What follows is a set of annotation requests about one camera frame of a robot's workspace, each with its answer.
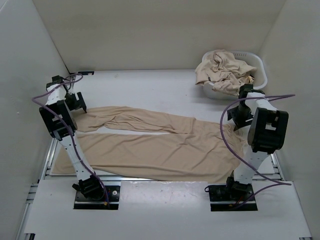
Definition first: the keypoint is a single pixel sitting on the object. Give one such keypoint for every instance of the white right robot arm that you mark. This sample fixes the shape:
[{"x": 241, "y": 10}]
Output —
[{"x": 266, "y": 133}]

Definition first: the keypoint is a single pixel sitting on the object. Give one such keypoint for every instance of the beige clothes pile in basket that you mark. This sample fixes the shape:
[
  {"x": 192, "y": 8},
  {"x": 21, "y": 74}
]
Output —
[{"x": 227, "y": 73}]

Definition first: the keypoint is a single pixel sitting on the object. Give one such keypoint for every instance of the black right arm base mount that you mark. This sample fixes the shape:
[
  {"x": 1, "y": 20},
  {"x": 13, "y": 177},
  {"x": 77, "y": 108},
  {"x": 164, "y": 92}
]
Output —
[{"x": 224, "y": 199}]

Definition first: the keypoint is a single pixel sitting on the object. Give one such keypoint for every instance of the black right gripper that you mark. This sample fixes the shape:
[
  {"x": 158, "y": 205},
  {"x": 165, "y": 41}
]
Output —
[{"x": 239, "y": 122}]

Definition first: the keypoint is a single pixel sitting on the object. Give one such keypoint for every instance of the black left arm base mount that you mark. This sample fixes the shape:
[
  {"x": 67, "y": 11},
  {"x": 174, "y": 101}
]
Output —
[{"x": 90, "y": 195}]

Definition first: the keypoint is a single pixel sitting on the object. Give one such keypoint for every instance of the aluminium table rail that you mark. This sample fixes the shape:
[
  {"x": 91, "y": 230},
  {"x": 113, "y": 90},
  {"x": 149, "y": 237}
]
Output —
[{"x": 153, "y": 157}]

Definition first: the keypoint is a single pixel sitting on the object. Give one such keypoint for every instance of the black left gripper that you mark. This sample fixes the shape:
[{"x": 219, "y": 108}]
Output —
[{"x": 78, "y": 104}]

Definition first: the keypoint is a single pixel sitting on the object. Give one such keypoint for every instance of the beige trousers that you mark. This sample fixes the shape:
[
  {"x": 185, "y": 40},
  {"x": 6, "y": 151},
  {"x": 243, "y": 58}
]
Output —
[{"x": 128, "y": 120}]

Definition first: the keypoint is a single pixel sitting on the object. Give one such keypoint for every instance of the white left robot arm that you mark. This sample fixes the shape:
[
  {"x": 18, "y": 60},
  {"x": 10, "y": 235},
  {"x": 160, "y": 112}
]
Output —
[{"x": 56, "y": 108}]

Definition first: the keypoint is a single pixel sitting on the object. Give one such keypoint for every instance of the dark label sticker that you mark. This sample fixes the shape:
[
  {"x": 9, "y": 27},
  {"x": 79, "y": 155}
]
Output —
[{"x": 86, "y": 73}]

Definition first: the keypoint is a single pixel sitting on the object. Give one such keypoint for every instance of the white laundry basket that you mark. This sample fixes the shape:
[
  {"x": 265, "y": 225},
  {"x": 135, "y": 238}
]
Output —
[{"x": 260, "y": 76}]

